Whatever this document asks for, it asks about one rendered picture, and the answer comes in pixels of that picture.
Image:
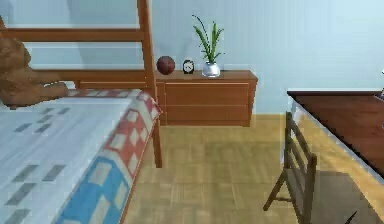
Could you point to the dark brown wooden table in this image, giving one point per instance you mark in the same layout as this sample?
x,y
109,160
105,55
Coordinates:
x,y
353,123

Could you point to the black alarm clock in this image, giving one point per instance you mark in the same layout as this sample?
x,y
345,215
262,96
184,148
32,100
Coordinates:
x,y
188,66

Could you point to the green plant in white pot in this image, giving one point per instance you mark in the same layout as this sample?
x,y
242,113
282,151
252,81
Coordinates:
x,y
210,50

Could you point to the brown wooden chair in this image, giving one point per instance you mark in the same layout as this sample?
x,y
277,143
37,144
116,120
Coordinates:
x,y
300,173

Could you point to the wooden bed with checked blanket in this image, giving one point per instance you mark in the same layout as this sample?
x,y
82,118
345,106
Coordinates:
x,y
66,140

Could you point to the brown teddy bear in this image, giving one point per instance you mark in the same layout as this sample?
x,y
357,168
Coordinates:
x,y
20,80

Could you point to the brown wooden chest of drawers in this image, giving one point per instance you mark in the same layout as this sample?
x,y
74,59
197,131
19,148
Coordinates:
x,y
206,100

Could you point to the dark red ball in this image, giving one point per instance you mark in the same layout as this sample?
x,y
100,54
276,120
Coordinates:
x,y
165,65

